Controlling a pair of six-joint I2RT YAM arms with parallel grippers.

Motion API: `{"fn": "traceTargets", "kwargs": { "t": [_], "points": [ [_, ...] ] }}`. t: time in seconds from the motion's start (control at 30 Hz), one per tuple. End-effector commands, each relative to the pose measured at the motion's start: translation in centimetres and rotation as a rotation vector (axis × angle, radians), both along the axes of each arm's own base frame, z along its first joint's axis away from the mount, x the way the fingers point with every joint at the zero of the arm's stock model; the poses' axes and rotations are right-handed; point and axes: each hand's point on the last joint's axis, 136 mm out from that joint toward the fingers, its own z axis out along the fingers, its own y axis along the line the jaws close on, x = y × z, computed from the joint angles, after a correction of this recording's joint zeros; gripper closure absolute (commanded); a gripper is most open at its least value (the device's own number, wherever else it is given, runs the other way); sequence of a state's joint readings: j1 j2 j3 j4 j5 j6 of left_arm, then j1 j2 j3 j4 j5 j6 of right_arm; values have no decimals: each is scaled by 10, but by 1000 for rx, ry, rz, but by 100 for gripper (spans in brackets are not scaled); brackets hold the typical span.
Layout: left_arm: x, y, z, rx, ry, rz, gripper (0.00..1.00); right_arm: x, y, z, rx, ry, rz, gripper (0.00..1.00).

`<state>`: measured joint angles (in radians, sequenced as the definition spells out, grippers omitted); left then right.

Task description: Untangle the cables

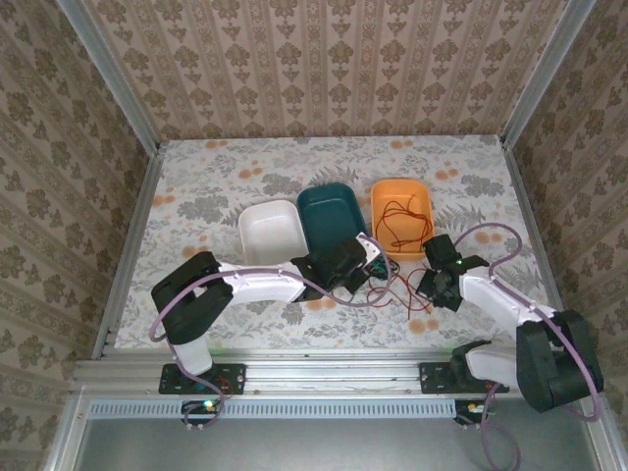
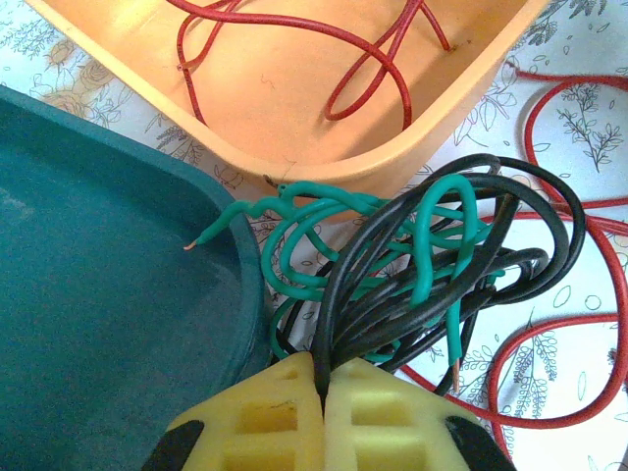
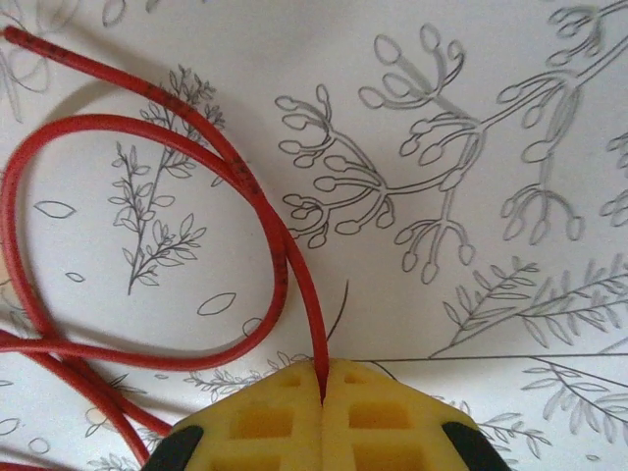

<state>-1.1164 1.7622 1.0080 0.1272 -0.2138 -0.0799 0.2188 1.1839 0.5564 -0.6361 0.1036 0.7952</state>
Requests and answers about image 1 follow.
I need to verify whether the thin black cable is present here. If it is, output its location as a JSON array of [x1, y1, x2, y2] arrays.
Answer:
[[367, 262, 401, 287]]

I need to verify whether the thin red cable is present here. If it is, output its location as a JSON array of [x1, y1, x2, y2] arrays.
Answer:
[[375, 193, 436, 249], [365, 264, 434, 315]]

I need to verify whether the teal plastic tray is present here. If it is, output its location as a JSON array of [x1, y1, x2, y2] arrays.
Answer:
[[295, 182, 369, 256]]

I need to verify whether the orange plastic tray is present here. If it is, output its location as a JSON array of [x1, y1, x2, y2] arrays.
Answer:
[[370, 178, 436, 260]]

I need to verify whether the white plastic tray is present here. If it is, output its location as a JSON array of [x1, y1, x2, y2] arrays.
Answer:
[[237, 199, 309, 269]]

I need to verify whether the small circuit board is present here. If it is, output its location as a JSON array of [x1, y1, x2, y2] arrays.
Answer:
[[453, 399, 497, 426], [181, 399, 223, 426]]

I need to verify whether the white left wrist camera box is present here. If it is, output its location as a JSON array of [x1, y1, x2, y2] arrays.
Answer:
[[355, 233, 382, 267]]

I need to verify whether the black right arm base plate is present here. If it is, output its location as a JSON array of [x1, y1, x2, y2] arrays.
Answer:
[[419, 360, 511, 394]]

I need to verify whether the aluminium table edge rail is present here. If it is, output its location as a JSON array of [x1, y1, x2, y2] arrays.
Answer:
[[73, 348, 605, 394]]

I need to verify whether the aluminium side rail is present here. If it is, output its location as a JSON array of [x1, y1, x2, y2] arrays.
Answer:
[[498, 135, 581, 358], [90, 141, 167, 359]]

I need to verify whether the grey slotted cable duct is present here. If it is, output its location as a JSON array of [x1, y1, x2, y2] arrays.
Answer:
[[87, 397, 456, 420]]

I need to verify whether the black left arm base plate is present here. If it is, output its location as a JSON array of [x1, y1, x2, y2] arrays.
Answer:
[[157, 361, 246, 396]]

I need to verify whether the aluminium corner post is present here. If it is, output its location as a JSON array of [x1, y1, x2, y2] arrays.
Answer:
[[55, 0, 164, 152], [499, 0, 586, 148]]

